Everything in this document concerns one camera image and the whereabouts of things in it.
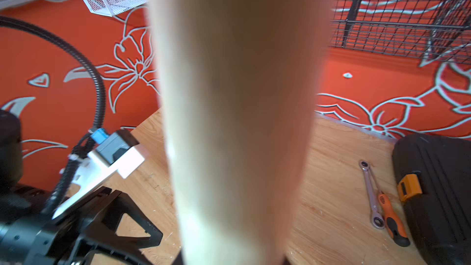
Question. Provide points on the wooden handle claw hammer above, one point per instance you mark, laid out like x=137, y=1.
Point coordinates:
x=238, y=81

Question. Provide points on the orange black screwdriver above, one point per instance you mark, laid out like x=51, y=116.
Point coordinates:
x=393, y=223

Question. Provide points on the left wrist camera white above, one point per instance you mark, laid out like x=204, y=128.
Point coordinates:
x=119, y=152

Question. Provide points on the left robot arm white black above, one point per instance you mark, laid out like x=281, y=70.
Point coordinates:
x=56, y=100

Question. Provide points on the black wire basket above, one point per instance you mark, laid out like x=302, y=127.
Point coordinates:
x=429, y=30

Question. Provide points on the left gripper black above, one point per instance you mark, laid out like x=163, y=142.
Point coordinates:
x=89, y=228

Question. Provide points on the black plastic tool case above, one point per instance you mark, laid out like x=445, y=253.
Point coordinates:
x=433, y=176

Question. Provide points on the silver ratchet wrench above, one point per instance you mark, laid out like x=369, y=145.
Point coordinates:
x=371, y=187

